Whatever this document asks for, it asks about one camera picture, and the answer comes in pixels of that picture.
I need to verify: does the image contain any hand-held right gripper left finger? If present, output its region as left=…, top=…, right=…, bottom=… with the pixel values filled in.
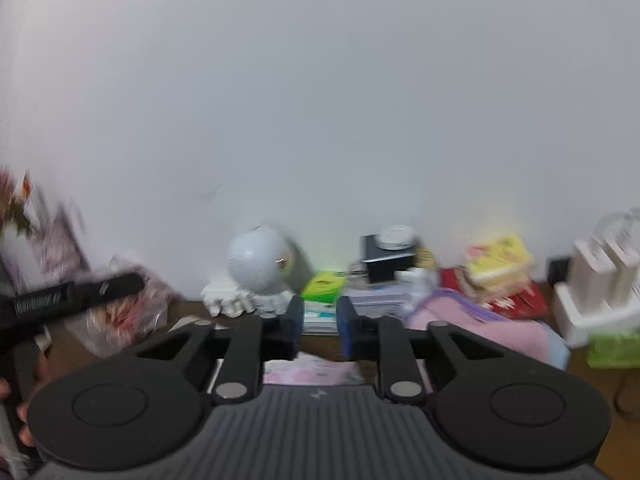
left=135, top=295, right=306, bottom=407

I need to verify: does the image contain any pink floral garment white ruffle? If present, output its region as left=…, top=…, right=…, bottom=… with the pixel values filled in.
left=262, top=352, right=366, bottom=387

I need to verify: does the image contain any white round speaker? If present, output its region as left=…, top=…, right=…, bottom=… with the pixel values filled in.
left=227, top=225, right=297, bottom=295

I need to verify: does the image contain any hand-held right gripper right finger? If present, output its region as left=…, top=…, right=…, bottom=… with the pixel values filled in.
left=336, top=295, right=497, bottom=407

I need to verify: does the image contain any yellow snack packet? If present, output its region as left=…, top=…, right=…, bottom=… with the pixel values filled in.
left=464, top=234, right=535, bottom=291

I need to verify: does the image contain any white round tin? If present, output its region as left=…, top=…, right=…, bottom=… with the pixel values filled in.
left=377, top=225, right=417, bottom=251

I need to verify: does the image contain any pink folded cloth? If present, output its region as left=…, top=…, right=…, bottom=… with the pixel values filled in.
left=405, top=287, right=571, bottom=368

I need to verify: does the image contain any person's left hand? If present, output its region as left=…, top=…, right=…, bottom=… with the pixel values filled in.
left=0, top=379, right=38, bottom=448

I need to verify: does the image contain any floral printed packet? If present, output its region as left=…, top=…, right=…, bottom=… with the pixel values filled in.
left=0, top=170, right=91, bottom=291

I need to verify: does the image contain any black box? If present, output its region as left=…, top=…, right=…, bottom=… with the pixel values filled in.
left=359, top=234, right=418, bottom=285

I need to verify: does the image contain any clear plastic bag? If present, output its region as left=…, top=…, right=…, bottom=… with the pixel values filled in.
left=65, top=255, right=173, bottom=358

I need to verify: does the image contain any stack of papers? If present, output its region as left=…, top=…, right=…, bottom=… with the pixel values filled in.
left=302, top=280, right=426, bottom=336

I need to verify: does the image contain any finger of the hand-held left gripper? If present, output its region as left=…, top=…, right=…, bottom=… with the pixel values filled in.
left=74, top=272, right=147, bottom=311

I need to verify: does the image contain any red box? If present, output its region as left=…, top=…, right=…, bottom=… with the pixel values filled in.
left=440, top=267, right=556, bottom=321

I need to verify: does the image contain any green printed box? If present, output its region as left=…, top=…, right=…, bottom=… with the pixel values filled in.
left=301, top=270, right=347, bottom=305

